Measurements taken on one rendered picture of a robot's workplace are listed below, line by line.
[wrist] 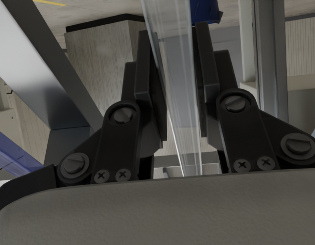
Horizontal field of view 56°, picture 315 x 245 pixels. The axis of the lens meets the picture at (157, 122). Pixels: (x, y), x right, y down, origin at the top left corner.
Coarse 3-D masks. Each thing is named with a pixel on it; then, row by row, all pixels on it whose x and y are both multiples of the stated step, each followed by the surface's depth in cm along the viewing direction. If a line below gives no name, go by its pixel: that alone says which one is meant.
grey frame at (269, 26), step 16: (256, 0) 45; (272, 0) 45; (256, 16) 46; (272, 16) 46; (256, 32) 48; (272, 32) 47; (256, 48) 49; (272, 48) 47; (256, 64) 50; (272, 64) 48; (256, 80) 51; (272, 80) 48; (272, 96) 48; (272, 112) 48
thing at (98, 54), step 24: (96, 24) 536; (120, 24) 511; (144, 24) 557; (72, 48) 566; (96, 48) 543; (120, 48) 522; (96, 72) 556; (120, 72) 533; (96, 96) 568; (120, 96) 545
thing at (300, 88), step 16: (240, 0) 83; (240, 16) 85; (240, 32) 87; (288, 80) 79; (304, 80) 74; (256, 96) 70; (288, 96) 60; (304, 96) 60; (288, 112) 61; (304, 112) 60; (304, 128) 61
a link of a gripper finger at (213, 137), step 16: (192, 32) 12; (208, 32) 11; (208, 48) 11; (208, 64) 10; (224, 64) 11; (208, 80) 10; (224, 80) 11; (208, 96) 10; (208, 112) 10; (208, 128) 10; (272, 128) 9; (288, 128) 9; (272, 144) 9; (288, 144) 8; (304, 144) 8; (288, 160) 8; (304, 160) 8
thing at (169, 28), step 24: (144, 0) 8; (168, 0) 8; (168, 24) 9; (168, 48) 10; (192, 48) 10; (168, 72) 11; (192, 72) 11; (168, 96) 12; (192, 96) 12; (192, 120) 14; (192, 144) 16; (192, 168) 19
